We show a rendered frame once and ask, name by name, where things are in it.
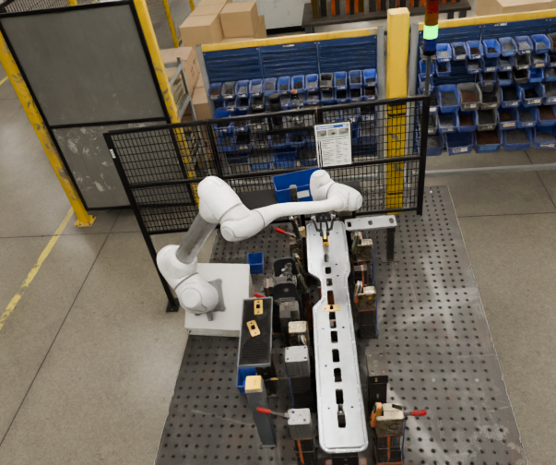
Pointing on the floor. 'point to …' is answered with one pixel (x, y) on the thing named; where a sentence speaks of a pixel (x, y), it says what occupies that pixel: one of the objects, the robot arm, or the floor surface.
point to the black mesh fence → (276, 164)
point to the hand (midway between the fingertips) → (325, 235)
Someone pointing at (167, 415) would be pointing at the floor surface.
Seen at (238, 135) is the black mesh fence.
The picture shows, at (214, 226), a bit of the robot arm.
